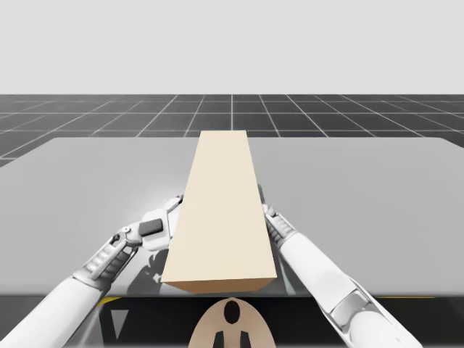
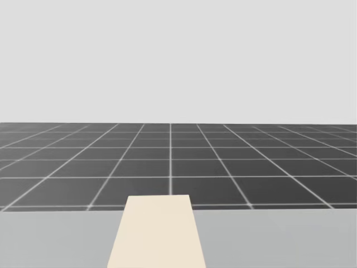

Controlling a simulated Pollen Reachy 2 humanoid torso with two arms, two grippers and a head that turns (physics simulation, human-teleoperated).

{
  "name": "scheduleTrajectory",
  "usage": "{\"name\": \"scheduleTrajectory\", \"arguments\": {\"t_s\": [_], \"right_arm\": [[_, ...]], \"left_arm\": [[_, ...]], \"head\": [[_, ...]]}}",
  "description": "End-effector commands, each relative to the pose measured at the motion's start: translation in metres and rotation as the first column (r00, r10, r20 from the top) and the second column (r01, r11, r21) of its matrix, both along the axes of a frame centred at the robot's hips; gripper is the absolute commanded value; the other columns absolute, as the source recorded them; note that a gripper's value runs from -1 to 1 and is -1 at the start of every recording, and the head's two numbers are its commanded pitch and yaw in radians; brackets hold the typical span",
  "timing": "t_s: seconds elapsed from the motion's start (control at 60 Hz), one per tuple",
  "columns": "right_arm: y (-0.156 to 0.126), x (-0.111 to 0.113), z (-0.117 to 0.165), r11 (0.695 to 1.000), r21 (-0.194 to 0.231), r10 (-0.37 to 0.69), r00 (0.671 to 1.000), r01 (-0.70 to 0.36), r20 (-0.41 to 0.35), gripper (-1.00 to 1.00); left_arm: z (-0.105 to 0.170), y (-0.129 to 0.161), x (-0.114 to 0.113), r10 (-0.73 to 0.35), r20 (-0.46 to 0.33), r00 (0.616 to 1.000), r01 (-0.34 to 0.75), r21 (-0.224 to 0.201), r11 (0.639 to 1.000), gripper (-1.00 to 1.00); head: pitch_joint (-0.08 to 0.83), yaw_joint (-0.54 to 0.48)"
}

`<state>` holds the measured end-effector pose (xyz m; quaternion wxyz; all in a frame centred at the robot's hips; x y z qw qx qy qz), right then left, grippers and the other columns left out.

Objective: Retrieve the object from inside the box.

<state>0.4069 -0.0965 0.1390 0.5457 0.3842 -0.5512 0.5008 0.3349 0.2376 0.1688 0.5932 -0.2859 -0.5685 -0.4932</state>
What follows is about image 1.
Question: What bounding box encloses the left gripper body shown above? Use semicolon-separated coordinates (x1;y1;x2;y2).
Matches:
138;207;175;253

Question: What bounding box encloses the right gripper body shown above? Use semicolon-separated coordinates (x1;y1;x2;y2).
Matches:
256;183;271;215

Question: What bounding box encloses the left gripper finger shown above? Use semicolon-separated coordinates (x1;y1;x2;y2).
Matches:
162;194;185;233

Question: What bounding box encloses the tan robot part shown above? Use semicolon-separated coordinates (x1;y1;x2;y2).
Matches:
188;297;278;348

